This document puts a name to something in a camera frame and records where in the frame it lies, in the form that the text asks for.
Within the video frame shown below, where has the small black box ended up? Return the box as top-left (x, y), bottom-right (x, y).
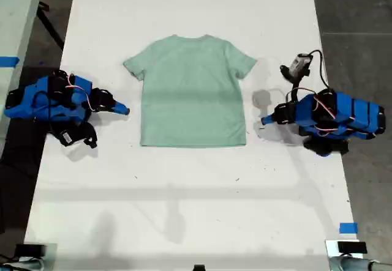
top-left (337, 242), bottom-right (368, 254)
top-left (14, 243), bottom-right (47, 257)

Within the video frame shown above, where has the black stand leg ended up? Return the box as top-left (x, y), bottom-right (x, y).
top-left (36, 3), bottom-right (65, 50)

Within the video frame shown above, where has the pale green T-shirt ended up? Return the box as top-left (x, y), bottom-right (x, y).
top-left (122, 34), bottom-right (258, 148)

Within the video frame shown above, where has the black camera box grey face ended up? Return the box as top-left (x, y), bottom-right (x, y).
top-left (280, 53), bottom-right (314, 84)

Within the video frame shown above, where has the blue tape strip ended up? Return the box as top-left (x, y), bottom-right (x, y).
top-left (0, 56), bottom-right (20, 67)
top-left (339, 222), bottom-right (358, 234)

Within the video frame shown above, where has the pale side table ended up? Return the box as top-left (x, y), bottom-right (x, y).
top-left (0, 0), bottom-right (45, 157)

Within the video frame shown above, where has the black camera box white label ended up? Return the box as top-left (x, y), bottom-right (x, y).
top-left (58, 122), bottom-right (88, 147)

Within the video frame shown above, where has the grey metal bracket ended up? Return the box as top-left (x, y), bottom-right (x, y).
top-left (0, 257), bottom-right (43, 271)
top-left (329, 254), bottom-right (392, 271)

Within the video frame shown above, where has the white mounting plate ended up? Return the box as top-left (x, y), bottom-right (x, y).
top-left (325, 239), bottom-right (368, 258)

